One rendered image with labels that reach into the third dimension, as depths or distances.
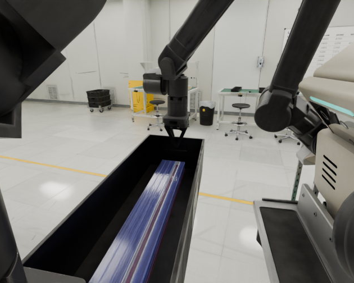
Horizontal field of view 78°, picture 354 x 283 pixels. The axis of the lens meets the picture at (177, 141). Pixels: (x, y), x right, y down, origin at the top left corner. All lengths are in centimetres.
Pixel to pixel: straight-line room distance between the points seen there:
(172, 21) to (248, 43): 206
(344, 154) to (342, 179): 4
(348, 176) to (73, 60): 815
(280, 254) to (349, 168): 17
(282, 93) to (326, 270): 32
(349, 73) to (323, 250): 27
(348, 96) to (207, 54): 596
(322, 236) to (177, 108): 42
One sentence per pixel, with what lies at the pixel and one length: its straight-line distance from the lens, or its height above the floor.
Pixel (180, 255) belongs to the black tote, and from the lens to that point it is 29.
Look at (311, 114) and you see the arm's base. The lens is 56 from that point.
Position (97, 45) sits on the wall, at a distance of 767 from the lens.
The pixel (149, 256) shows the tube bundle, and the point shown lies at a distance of 37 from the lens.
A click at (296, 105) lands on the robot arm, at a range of 54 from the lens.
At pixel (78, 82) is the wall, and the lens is 825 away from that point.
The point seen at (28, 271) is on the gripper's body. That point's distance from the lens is 21.
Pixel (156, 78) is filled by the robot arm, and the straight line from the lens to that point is 63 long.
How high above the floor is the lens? 133
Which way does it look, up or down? 20 degrees down
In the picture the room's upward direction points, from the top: straight up
